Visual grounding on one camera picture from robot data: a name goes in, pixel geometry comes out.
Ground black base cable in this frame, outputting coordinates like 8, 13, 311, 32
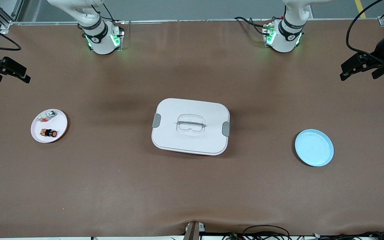
234, 16, 268, 36
90, 3, 125, 24

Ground light blue round plate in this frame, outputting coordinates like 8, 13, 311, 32
294, 129, 334, 167

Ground white round plate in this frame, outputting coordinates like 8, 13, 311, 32
31, 108, 68, 144

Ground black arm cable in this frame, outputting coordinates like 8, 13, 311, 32
0, 19, 22, 51
346, 0, 384, 66

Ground black left base cable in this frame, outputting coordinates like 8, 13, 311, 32
234, 16, 268, 36

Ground white lidded storage box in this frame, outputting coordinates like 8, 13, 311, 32
151, 98, 231, 156

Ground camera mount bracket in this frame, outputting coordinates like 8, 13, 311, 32
183, 221, 207, 240

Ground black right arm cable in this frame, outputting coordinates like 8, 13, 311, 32
0, 19, 22, 51

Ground black looped cable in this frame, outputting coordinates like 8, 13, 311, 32
242, 225, 291, 240

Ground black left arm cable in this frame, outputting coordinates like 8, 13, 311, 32
346, 0, 384, 66

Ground black cable bundle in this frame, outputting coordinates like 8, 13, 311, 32
312, 231, 384, 240

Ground black right base cable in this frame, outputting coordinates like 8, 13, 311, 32
90, 3, 125, 24

